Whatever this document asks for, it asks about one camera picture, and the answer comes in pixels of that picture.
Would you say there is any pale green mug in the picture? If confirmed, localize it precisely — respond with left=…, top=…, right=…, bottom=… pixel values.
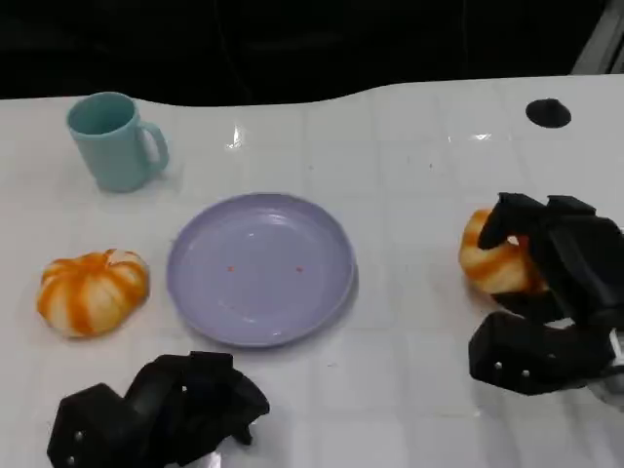
left=65, top=92, right=171, bottom=193

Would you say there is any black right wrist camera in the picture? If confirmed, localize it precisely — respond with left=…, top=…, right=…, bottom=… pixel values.
left=467, top=311, right=618, bottom=399

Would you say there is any lilac plate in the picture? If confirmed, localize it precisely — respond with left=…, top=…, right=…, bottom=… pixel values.
left=166, top=192, right=357, bottom=349

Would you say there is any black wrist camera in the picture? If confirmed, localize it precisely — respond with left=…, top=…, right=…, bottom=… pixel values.
left=46, top=382, right=134, bottom=468
left=467, top=311, right=618, bottom=399

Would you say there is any small orange white bread roll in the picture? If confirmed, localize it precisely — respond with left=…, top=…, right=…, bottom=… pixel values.
left=458, top=208, right=550, bottom=295

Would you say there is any black round table grommet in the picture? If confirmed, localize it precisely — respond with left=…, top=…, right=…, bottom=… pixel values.
left=525, top=97, right=572, bottom=129

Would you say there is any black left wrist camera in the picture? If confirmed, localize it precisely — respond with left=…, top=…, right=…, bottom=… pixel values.
left=46, top=382, right=134, bottom=468

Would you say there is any large orange white bread roll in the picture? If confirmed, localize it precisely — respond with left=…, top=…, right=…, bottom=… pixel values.
left=36, top=248, right=151, bottom=339

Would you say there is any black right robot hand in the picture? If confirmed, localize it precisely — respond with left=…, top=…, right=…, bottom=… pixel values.
left=477, top=191, right=624, bottom=324

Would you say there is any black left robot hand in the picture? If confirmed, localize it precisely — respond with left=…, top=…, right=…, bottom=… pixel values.
left=125, top=349, right=271, bottom=468

